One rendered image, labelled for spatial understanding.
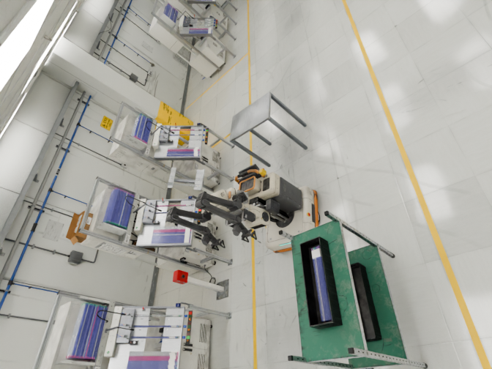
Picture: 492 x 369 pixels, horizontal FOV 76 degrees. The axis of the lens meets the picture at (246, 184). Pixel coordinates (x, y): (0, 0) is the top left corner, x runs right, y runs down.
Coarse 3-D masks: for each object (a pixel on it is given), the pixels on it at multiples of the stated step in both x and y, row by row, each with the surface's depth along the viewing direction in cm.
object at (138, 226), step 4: (144, 200) 435; (140, 204) 431; (144, 208) 428; (140, 212) 424; (140, 216) 420; (136, 220) 417; (140, 220) 416; (136, 224) 414; (140, 224) 413; (136, 228) 410; (140, 228) 410; (136, 232) 413; (140, 232) 413
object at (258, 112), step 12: (264, 96) 408; (252, 108) 417; (264, 108) 396; (288, 108) 427; (240, 120) 427; (252, 120) 405; (264, 120) 386; (300, 120) 441; (240, 132) 414; (252, 132) 468; (288, 132) 405; (240, 144) 433; (300, 144) 420; (252, 156) 450
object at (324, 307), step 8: (312, 248) 232; (320, 248) 228; (312, 256) 229; (320, 256) 224; (320, 264) 221; (320, 272) 218; (320, 280) 216; (320, 288) 213; (320, 296) 211; (320, 304) 209; (328, 304) 205; (320, 312) 206; (328, 312) 202; (328, 320) 200
